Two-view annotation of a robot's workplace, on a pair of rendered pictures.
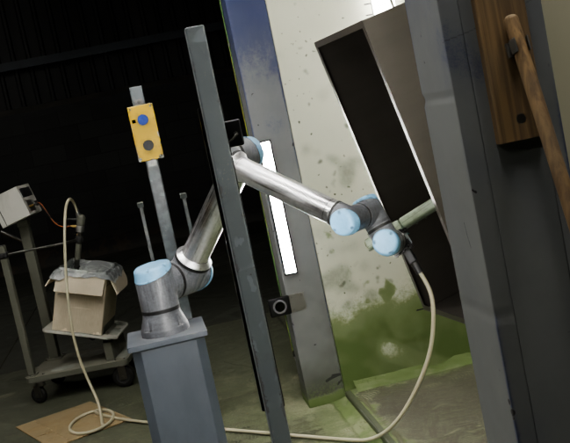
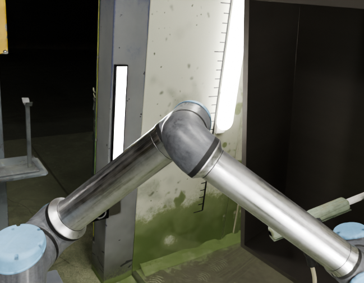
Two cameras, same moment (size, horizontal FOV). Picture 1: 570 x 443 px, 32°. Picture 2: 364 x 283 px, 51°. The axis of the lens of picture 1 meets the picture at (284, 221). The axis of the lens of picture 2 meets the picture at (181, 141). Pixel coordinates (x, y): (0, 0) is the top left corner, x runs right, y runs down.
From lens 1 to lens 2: 2.85 m
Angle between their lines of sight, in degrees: 31
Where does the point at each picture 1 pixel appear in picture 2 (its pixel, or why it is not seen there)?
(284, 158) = (133, 84)
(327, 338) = (129, 235)
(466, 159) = not seen: outside the picture
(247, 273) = not seen: outside the picture
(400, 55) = not seen: outside the picture
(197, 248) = (83, 217)
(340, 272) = (152, 185)
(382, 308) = (173, 211)
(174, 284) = (47, 265)
